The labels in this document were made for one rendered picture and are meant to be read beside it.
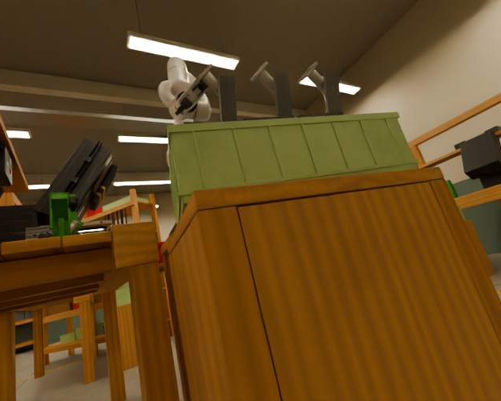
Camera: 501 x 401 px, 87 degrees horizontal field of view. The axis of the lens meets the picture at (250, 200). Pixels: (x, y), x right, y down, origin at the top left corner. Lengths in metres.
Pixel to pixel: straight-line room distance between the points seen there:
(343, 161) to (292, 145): 0.13
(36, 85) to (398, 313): 5.82
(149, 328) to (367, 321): 0.69
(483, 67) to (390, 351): 5.53
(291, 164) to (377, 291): 0.31
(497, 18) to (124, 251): 5.91
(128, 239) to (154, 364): 0.41
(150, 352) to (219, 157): 0.68
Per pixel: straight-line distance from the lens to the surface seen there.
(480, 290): 0.84
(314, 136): 0.67
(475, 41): 6.06
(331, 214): 0.55
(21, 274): 1.08
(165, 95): 1.52
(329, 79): 0.88
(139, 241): 1.01
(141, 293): 1.00
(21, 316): 10.29
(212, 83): 0.78
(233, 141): 0.58
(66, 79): 6.01
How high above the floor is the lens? 0.64
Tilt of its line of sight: 15 degrees up
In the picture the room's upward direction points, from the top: 14 degrees counter-clockwise
